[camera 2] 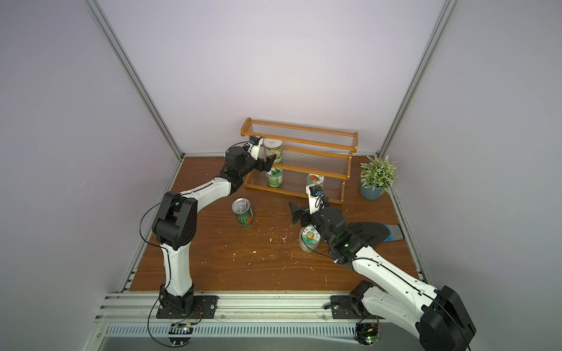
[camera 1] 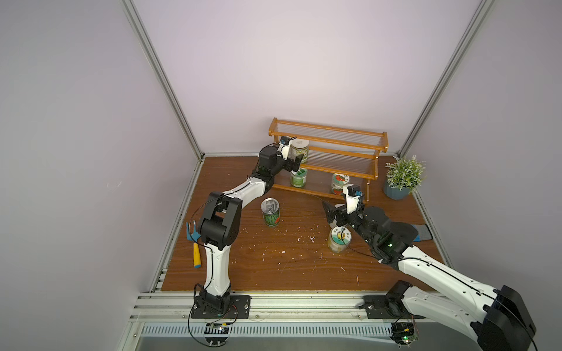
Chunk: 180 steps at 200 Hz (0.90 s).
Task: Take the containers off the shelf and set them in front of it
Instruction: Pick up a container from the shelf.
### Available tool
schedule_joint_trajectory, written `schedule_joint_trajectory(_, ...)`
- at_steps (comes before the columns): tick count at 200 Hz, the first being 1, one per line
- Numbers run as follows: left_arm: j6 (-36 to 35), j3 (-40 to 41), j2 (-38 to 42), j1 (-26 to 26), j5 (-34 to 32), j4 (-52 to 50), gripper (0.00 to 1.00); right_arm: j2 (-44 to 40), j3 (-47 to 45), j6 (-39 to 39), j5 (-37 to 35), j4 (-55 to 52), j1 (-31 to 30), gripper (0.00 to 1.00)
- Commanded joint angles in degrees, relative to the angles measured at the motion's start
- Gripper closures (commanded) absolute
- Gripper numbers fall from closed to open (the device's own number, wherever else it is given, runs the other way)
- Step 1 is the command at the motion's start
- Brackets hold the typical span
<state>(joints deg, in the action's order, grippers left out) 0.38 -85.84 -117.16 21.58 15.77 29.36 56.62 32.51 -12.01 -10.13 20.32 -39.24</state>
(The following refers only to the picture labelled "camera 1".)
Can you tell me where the white black seed can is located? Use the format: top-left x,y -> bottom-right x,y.
329,203 -> 347,228

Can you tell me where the yellow green lidded seed jar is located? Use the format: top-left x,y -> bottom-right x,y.
327,227 -> 352,253

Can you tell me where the white green seed can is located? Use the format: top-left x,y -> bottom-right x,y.
291,138 -> 310,164

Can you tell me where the strawberry seed can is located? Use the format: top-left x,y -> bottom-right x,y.
331,173 -> 350,195

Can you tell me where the watermelon seed can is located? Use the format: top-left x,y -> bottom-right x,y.
261,198 -> 280,227

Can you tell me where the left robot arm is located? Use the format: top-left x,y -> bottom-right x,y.
197,136 -> 302,314

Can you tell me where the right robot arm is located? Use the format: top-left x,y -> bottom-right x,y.
322,202 -> 537,350

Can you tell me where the green seed can bottom left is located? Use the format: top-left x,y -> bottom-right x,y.
291,168 -> 307,188

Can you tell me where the wooden three-tier shelf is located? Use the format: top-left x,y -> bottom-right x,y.
269,118 -> 389,203

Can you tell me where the potted green plant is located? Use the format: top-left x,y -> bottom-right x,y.
383,155 -> 425,200

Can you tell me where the right controller board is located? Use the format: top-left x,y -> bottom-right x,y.
390,323 -> 419,347

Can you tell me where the controller board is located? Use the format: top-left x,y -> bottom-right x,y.
203,323 -> 231,347
390,323 -> 419,347

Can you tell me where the left controller board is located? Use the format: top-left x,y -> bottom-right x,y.
203,323 -> 231,347

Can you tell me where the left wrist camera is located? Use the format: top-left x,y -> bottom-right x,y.
277,136 -> 296,160

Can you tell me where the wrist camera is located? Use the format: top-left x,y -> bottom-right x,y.
277,136 -> 296,160
343,184 -> 363,214

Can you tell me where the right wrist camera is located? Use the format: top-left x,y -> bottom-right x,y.
343,184 -> 363,214

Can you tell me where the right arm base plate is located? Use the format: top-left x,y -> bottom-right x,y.
357,295 -> 412,320

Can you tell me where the blue garden fork yellow handle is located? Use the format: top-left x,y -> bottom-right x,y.
186,220 -> 202,269

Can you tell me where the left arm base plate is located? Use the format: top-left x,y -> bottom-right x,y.
190,295 -> 252,320

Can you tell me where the aluminium rail frame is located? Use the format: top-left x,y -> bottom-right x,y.
118,291 -> 477,350

